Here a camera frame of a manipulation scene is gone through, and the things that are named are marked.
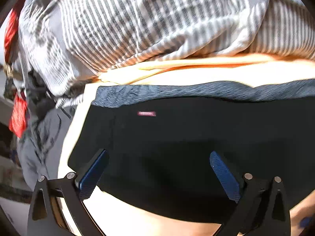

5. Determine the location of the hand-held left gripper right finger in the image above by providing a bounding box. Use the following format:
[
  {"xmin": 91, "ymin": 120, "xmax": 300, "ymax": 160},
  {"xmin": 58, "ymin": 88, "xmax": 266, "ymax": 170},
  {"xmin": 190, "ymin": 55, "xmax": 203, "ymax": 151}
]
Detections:
[{"xmin": 210, "ymin": 151, "xmax": 292, "ymax": 236}]

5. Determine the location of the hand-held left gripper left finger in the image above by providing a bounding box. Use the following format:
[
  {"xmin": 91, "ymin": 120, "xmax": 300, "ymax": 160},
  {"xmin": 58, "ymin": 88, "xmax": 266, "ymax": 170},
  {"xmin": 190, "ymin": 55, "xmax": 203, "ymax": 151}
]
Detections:
[{"xmin": 27, "ymin": 149, "xmax": 110, "ymax": 236}]

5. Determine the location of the black pants grey waistband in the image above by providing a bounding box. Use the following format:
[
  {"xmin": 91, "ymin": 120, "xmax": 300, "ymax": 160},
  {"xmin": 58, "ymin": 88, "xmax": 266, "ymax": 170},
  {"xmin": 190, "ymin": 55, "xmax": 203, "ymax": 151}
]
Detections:
[{"xmin": 68, "ymin": 80, "xmax": 315, "ymax": 227}]

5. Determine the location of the grey garment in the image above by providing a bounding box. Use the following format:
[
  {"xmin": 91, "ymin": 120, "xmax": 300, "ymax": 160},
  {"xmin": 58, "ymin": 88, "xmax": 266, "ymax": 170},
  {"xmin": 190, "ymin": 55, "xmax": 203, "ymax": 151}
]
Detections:
[{"xmin": 16, "ymin": 106, "xmax": 77, "ymax": 190}]

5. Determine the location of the red cloth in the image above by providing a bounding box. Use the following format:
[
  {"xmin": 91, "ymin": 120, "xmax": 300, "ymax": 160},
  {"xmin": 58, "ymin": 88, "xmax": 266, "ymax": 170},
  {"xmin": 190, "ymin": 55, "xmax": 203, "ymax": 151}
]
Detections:
[
  {"xmin": 8, "ymin": 95, "xmax": 29, "ymax": 138},
  {"xmin": 4, "ymin": 10, "xmax": 20, "ymax": 59}
]

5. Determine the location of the dark cloth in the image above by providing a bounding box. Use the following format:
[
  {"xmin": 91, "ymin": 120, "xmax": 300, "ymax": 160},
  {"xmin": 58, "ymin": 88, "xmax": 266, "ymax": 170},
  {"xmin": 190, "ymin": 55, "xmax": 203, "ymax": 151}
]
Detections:
[{"xmin": 25, "ymin": 71, "xmax": 58, "ymax": 118}]

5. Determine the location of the peach bed sheet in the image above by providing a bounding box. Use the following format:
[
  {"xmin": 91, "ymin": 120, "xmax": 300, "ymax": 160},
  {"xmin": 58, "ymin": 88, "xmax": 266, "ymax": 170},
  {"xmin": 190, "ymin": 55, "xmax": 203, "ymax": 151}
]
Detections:
[{"xmin": 57, "ymin": 53, "xmax": 315, "ymax": 236}]

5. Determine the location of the grey white striped blanket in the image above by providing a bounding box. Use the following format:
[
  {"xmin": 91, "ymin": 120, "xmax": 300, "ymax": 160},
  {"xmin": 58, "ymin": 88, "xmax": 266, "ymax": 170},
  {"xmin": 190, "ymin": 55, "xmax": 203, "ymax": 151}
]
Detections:
[{"xmin": 12, "ymin": 0, "xmax": 315, "ymax": 109}]

